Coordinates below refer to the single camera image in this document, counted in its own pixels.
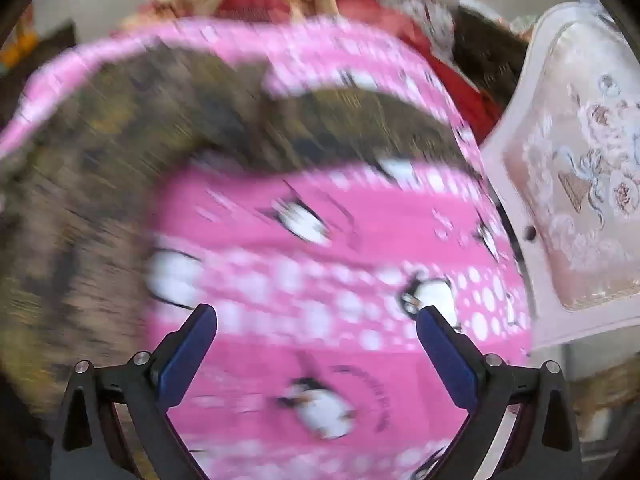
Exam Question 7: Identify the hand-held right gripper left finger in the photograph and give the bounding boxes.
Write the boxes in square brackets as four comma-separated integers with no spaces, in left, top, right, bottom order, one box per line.
[52,303,218,480]

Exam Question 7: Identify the dark wooden side cabinet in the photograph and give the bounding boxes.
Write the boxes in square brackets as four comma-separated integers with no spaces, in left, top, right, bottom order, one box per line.
[0,22,76,126]

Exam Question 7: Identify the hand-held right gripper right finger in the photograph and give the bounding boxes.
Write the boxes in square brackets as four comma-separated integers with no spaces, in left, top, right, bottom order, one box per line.
[416,305,583,480]

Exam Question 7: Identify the dark carved wooden cabinet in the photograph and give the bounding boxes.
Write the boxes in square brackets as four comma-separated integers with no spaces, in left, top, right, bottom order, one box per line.
[452,5,531,106]

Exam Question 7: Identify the pink penguin print blanket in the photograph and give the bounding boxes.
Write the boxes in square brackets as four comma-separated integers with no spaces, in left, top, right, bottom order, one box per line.
[0,15,533,480]

